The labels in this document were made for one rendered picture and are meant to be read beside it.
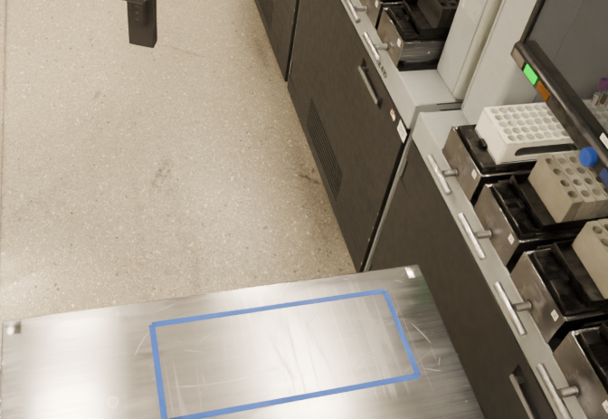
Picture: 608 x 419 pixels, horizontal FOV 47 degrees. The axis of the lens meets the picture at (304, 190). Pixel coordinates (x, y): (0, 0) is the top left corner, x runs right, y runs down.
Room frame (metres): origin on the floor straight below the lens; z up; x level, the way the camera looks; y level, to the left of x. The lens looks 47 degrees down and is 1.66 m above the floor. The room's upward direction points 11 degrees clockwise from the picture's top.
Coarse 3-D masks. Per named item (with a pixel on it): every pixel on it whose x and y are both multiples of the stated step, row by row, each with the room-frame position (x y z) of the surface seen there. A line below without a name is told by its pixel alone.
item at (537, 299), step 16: (528, 256) 0.76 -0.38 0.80; (544, 256) 0.76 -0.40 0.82; (512, 272) 0.77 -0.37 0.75; (528, 272) 0.74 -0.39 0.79; (544, 272) 0.72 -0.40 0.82; (560, 272) 0.72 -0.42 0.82; (496, 288) 0.73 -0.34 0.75; (528, 288) 0.73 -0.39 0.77; (544, 288) 0.70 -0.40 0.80; (560, 288) 0.70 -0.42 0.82; (512, 304) 0.70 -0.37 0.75; (528, 304) 0.70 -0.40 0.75; (544, 304) 0.69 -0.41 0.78; (560, 304) 0.67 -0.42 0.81; (576, 304) 0.67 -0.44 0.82; (512, 320) 0.67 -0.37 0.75; (544, 320) 0.67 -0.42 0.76; (560, 320) 0.65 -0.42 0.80; (576, 320) 0.66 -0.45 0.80; (592, 320) 0.67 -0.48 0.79; (544, 336) 0.66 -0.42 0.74
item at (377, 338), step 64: (64, 320) 0.47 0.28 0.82; (128, 320) 0.49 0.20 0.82; (192, 320) 0.51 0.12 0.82; (256, 320) 0.53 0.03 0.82; (320, 320) 0.55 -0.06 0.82; (384, 320) 0.57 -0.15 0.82; (0, 384) 0.37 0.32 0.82; (64, 384) 0.39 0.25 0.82; (128, 384) 0.40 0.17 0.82; (192, 384) 0.42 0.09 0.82; (256, 384) 0.44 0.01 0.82; (320, 384) 0.45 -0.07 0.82; (384, 384) 0.47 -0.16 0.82; (448, 384) 0.49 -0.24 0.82
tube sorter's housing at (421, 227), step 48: (528, 0) 1.13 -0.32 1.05; (480, 96) 1.15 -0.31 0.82; (528, 96) 1.12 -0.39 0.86; (432, 144) 1.08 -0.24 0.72; (432, 192) 1.03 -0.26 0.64; (384, 240) 1.13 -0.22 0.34; (432, 240) 0.97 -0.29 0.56; (480, 240) 0.86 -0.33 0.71; (432, 288) 0.92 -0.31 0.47; (480, 288) 0.81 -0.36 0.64; (480, 336) 0.76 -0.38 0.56; (528, 336) 0.68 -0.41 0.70; (480, 384) 0.70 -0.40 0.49; (528, 384) 0.64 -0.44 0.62
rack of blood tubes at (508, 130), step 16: (496, 112) 1.05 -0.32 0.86; (512, 112) 1.05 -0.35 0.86; (528, 112) 1.06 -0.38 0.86; (544, 112) 1.07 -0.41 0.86; (480, 128) 1.03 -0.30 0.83; (496, 128) 1.00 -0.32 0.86; (512, 128) 1.01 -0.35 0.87; (528, 128) 1.02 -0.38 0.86; (544, 128) 1.03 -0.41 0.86; (560, 128) 1.04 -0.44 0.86; (496, 144) 0.98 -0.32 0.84; (512, 144) 0.96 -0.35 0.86; (528, 144) 0.98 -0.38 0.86; (544, 144) 0.99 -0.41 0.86; (560, 144) 1.06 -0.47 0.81; (496, 160) 0.96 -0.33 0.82; (512, 160) 0.97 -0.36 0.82; (528, 160) 0.98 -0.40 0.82
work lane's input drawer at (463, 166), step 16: (464, 128) 1.04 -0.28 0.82; (448, 144) 1.04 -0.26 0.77; (464, 144) 1.01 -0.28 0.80; (480, 144) 1.00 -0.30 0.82; (432, 160) 1.00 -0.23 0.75; (448, 160) 1.02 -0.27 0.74; (464, 160) 0.98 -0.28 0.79; (480, 160) 0.96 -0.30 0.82; (448, 176) 0.97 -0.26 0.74; (464, 176) 0.96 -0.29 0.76; (480, 176) 0.93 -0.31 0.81; (496, 176) 0.94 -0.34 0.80; (448, 192) 0.93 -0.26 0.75; (464, 192) 0.95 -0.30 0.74; (480, 192) 0.93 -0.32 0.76
